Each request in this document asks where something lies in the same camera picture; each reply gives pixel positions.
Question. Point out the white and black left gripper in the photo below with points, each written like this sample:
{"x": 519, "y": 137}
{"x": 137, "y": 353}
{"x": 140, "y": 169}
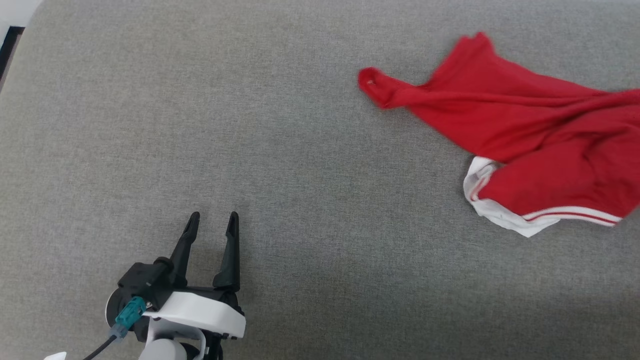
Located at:
{"x": 200, "y": 310}

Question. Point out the red and white garment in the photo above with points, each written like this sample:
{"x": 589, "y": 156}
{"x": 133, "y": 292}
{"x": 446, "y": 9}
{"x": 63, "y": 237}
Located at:
{"x": 540, "y": 130}

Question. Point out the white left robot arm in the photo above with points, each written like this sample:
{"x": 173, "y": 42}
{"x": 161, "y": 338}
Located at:
{"x": 167, "y": 347}

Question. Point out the grey fabric sofa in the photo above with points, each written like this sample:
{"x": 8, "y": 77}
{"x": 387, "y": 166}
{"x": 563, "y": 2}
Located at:
{"x": 300, "y": 150}

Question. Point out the black baseboard strip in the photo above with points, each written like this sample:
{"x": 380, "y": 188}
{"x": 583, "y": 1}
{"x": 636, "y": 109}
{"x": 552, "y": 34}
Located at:
{"x": 9, "y": 47}

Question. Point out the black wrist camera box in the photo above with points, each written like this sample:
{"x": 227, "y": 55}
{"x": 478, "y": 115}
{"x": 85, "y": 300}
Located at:
{"x": 142, "y": 280}

